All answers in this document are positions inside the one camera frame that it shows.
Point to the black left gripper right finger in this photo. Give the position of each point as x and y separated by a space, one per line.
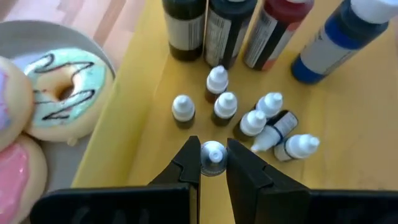
255 186

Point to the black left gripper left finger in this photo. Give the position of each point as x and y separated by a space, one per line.
186 168

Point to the small white-capped dropper bottle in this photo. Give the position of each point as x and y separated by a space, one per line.
280 124
252 123
214 157
183 110
297 147
270 104

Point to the small blue dropper bottle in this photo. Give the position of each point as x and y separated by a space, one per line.
225 107

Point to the small orange dropper bottle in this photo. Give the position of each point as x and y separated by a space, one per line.
216 82

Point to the large bottle black cap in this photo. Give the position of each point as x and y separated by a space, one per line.
183 31

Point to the large bottle purple cap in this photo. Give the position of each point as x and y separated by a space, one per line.
227 34

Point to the large red bottle pink cap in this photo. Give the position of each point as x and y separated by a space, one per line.
273 34

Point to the large blue bottle blue cap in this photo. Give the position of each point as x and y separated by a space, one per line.
335 46

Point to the yellow translucent plastic tray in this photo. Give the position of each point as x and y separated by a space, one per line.
342 140

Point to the mint striped toy donut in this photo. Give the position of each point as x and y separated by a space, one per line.
93 93

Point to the pink frosted toy donut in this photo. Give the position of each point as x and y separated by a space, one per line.
18 174

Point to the grey round plate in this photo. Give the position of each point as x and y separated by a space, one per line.
46 34

